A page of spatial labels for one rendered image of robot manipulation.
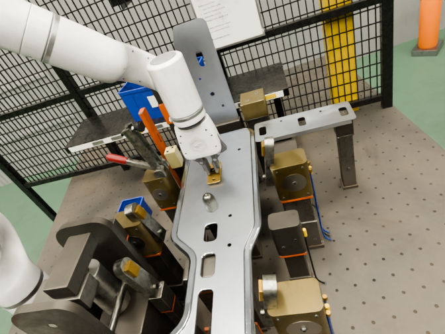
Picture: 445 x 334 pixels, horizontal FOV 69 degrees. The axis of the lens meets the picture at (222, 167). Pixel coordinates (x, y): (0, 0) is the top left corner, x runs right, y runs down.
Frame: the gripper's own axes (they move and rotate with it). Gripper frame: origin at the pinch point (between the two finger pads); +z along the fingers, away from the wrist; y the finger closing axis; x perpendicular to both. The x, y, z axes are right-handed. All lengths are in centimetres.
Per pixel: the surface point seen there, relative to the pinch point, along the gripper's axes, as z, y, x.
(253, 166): 3.7, 11.0, 0.0
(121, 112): 0, -44, 50
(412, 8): 74, 151, 254
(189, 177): 3.4, -8.1, 0.9
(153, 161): -7.0, -13.7, -1.8
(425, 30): 82, 148, 219
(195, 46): -23.6, 1.7, 26.6
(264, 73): 0, 18, 48
